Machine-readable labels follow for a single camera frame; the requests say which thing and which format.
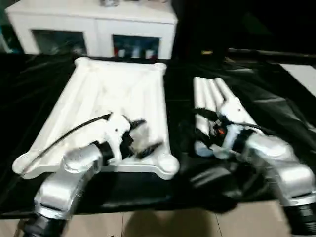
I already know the white plastic table top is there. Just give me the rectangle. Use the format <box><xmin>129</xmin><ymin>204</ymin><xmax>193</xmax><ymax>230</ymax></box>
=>
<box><xmin>12</xmin><ymin>56</ymin><xmax>180</xmax><ymax>181</ymax></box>

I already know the black glossy mat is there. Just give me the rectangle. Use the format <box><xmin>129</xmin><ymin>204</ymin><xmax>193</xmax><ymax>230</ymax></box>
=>
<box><xmin>0</xmin><ymin>53</ymin><xmax>316</xmax><ymax>218</ymax></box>

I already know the flat white board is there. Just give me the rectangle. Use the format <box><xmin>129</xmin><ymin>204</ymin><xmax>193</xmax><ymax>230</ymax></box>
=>
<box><xmin>278</xmin><ymin>63</ymin><xmax>316</xmax><ymax>97</ymax></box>

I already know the white glass-door cabinet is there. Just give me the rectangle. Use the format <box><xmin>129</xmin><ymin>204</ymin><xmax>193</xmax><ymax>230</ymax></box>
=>
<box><xmin>4</xmin><ymin>0</ymin><xmax>178</xmax><ymax>60</ymax></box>

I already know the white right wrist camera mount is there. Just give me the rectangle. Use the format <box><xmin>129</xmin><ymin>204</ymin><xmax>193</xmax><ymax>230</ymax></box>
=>
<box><xmin>216</xmin><ymin>97</ymin><xmax>249</xmax><ymax>159</ymax></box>

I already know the black left wrist camera cable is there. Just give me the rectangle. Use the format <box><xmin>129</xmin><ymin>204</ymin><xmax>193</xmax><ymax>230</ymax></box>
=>
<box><xmin>22</xmin><ymin>112</ymin><xmax>113</xmax><ymax>173</ymax></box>

